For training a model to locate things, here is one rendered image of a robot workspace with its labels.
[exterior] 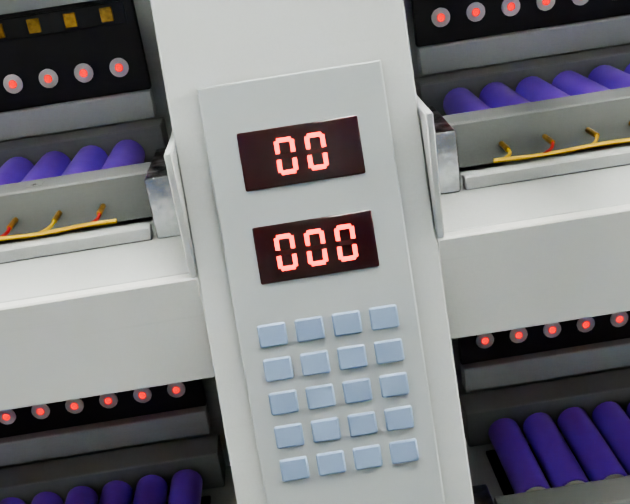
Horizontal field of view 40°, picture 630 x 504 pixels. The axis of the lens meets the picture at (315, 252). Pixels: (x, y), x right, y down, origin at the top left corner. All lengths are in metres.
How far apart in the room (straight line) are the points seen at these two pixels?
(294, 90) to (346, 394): 0.12
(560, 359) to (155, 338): 0.28
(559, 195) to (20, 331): 0.23
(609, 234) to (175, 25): 0.19
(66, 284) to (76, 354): 0.03
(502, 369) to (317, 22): 0.27
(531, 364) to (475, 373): 0.03
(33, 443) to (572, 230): 0.35
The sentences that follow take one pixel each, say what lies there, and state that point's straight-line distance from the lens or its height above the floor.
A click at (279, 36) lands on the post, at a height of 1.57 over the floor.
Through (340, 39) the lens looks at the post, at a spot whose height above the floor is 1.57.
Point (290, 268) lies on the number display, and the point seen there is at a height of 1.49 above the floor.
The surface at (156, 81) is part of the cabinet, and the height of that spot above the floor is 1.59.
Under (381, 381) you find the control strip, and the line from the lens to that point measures 0.34.
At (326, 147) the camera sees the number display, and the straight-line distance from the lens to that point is 0.32.
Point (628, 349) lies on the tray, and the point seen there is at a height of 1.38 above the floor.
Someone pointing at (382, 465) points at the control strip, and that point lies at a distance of 0.35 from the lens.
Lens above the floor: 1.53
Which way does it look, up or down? 6 degrees down
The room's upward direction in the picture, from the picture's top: 9 degrees counter-clockwise
